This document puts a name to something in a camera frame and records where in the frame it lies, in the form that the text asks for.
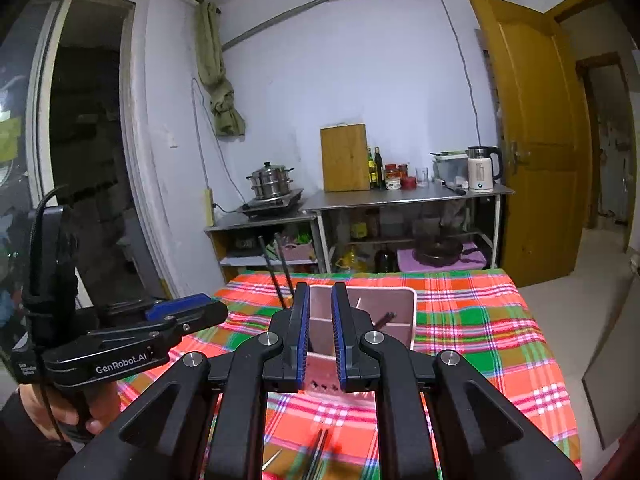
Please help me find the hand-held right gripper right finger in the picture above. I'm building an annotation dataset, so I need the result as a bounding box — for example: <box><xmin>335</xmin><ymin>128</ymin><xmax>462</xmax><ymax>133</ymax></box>
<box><xmin>331</xmin><ymin>282</ymin><xmax>584</xmax><ymax>480</ymax></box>

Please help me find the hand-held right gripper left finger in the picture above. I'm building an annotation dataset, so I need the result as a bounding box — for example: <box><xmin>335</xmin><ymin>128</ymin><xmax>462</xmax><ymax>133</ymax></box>
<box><xmin>57</xmin><ymin>282</ymin><xmax>311</xmax><ymax>480</ymax></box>

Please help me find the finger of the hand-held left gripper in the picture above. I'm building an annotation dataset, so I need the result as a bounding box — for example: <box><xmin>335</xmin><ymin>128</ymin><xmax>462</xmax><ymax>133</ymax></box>
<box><xmin>86</xmin><ymin>301</ymin><xmax>230</xmax><ymax>347</ymax></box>
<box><xmin>101</xmin><ymin>292</ymin><xmax>214</xmax><ymax>329</ymax></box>

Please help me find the pink plastic utensil basket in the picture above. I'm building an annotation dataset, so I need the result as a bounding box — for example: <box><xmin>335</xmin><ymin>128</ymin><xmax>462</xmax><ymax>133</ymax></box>
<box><xmin>295</xmin><ymin>284</ymin><xmax>419</xmax><ymax>397</ymax></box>

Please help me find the row of black chopsticks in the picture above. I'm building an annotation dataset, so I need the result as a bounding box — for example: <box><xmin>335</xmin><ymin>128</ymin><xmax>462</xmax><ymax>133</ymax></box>
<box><xmin>302</xmin><ymin>427</ymin><xmax>331</xmax><ymax>480</ymax></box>

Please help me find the light wooden chopstick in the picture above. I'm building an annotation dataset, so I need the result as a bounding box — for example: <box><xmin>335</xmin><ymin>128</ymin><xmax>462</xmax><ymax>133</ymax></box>
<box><xmin>260</xmin><ymin>447</ymin><xmax>284</xmax><ymax>474</ymax></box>

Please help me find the person's left forearm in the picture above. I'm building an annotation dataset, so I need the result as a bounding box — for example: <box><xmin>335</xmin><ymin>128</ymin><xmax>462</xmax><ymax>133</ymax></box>
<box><xmin>0</xmin><ymin>400</ymin><xmax>77</xmax><ymax>480</ymax></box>

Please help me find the person's left hand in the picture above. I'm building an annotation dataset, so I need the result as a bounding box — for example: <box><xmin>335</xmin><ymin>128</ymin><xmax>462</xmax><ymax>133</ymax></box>
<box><xmin>17</xmin><ymin>382</ymin><xmax>122</xmax><ymax>442</ymax></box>

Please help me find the yellow oil jug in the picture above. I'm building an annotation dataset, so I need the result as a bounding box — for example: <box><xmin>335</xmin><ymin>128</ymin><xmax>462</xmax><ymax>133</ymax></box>
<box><xmin>335</xmin><ymin>254</ymin><xmax>371</xmax><ymax>275</ymax></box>

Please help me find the small pink storage basket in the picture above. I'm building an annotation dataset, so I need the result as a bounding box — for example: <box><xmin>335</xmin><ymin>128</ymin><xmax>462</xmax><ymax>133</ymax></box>
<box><xmin>279</xmin><ymin>239</ymin><xmax>316</xmax><ymax>264</ymax></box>

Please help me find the dark glass jug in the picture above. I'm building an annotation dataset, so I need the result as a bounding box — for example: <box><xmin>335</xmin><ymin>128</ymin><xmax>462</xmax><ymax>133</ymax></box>
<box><xmin>374</xmin><ymin>247</ymin><xmax>399</xmax><ymax>274</ymax></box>

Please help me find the small steel kitchen table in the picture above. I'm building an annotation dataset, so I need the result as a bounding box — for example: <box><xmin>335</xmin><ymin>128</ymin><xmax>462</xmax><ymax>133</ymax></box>
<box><xmin>203</xmin><ymin>212</ymin><xmax>321</xmax><ymax>287</ymax></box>

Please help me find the black induction cooker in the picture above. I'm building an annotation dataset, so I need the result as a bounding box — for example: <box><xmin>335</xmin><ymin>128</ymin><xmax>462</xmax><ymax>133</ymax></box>
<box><xmin>237</xmin><ymin>188</ymin><xmax>305</xmax><ymax>219</ymax></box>

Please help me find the black frying pan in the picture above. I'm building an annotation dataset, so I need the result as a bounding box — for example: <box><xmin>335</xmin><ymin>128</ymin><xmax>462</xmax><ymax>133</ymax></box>
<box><xmin>414</xmin><ymin>239</ymin><xmax>479</xmax><ymax>266</ymax></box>

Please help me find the steel steamer pot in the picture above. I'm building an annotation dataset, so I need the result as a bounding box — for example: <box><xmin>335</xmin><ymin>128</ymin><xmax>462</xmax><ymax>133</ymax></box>
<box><xmin>245</xmin><ymin>161</ymin><xmax>295</xmax><ymax>201</ymax></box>

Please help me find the plaid tablecloth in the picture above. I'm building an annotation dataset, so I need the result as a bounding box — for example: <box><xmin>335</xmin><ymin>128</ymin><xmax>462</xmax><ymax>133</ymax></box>
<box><xmin>117</xmin><ymin>268</ymin><xmax>584</xmax><ymax>480</ymax></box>

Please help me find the long steel kitchen table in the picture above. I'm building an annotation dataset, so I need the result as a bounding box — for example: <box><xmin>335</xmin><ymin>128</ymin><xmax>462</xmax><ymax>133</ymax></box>
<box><xmin>302</xmin><ymin>183</ymin><xmax>515</xmax><ymax>274</ymax></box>

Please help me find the purple cloth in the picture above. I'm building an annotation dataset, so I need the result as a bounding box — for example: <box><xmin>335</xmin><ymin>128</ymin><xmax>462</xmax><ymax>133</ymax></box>
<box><xmin>397</xmin><ymin>247</ymin><xmax>489</xmax><ymax>272</ymax></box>

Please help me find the wooden cutting board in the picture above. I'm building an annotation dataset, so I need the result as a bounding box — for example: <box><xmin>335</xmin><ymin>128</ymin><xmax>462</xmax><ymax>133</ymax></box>
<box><xmin>320</xmin><ymin>123</ymin><xmax>371</xmax><ymax>193</ymax></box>

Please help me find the white electric kettle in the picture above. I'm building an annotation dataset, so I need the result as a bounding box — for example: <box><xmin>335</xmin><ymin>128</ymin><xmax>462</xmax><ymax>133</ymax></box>
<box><xmin>467</xmin><ymin>145</ymin><xmax>504</xmax><ymax>195</ymax></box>

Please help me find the green knotted curtain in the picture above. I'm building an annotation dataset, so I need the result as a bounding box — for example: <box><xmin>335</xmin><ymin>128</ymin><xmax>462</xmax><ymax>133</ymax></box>
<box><xmin>194</xmin><ymin>2</ymin><xmax>246</xmax><ymax>139</ymax></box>

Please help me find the yellow wooden door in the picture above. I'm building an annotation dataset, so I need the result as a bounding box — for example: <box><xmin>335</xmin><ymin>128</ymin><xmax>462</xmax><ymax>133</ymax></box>
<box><xmin>468</xmin><ymin>0</ymin><xmax>594</xmax><ymax>289</ymax></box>

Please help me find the white sliding door frame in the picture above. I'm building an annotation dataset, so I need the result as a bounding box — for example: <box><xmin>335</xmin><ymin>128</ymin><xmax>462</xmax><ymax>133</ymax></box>
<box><xmin>29</xmin><ymin>0</ymin><xmax>173</xmax><ymax>302</ymax></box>

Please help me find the air conditioner cable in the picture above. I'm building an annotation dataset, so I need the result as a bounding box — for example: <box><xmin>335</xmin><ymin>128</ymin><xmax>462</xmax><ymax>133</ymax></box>
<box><xmin>439</xmin><ymin>0</ymin><xmax>484</xmax><ymax>149</ymax></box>

